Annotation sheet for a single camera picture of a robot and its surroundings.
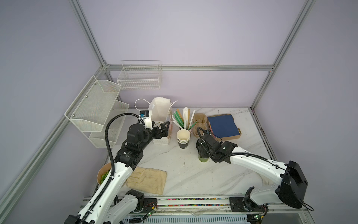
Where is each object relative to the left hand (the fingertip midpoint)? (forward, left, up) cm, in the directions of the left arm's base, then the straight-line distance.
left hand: (161, 124), depth 72 cm
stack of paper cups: (+8, -12, -23) cm, 27 cm away
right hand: (-6, -23, -19) cm, 30 cm away
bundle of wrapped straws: (+17, -11, -16) cm, 26 cm away
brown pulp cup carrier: (+25, -25, -27) cm, 44 cm away
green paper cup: (-9, -24, -25) cm, 36 cm away
